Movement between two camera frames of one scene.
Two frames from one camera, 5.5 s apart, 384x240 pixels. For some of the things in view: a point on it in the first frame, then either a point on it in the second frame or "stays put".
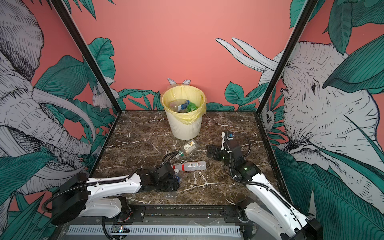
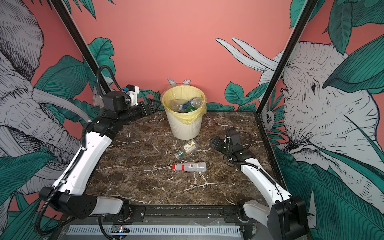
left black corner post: x=60 y=6 stays put
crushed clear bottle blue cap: x=179 y=105 stays put
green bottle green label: x=191 y=106 stays put
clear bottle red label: x=193 y=165 stays put
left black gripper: x=174 y=185 to x=149 y=105
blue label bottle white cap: x=177 y=175 to x=196 y=101
